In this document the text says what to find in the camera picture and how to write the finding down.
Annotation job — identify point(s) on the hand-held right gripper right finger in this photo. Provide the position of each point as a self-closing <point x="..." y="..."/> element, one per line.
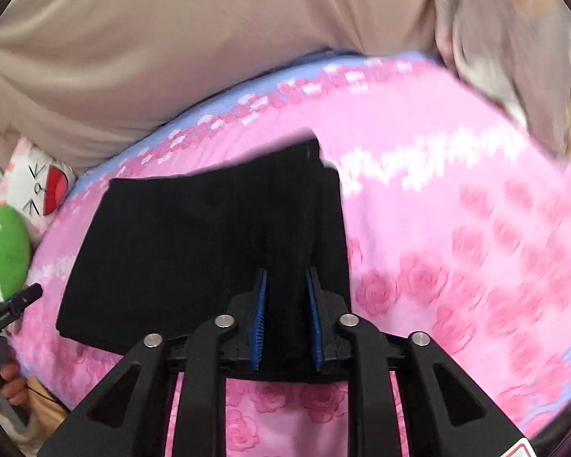
<point x="315" y="316"/>

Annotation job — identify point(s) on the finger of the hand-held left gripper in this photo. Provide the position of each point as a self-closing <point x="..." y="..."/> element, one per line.
<point x="26" y="296"/>

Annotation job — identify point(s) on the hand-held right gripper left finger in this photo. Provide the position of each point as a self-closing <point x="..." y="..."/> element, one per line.
<point x="259" y="316"/>

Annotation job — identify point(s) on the black pants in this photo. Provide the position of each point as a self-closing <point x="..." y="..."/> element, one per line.
<point x="195" y="247"/>

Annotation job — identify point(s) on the person's left hand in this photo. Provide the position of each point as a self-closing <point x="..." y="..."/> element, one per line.
<point x="15" y="383"/>

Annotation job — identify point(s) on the green plush pillow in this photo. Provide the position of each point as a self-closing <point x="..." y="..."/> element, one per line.
<point x="4" y="252"/>

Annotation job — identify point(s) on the tan cloth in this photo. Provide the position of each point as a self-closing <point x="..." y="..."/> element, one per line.
<point x="47" y="409"/>

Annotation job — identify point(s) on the white cartoon face pillow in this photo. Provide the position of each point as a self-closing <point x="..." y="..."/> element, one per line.
<point x="33" y="185"/>

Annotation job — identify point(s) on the pink rose bed sheet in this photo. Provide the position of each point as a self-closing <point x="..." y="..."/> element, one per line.
<point x="457" y="247"/>

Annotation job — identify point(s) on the beige draped cloth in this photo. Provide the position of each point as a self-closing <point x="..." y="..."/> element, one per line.
<point x="171" y="43"/>

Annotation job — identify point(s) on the pale pink floral blanket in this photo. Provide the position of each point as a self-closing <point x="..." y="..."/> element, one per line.
<point x="514" y="33"/>

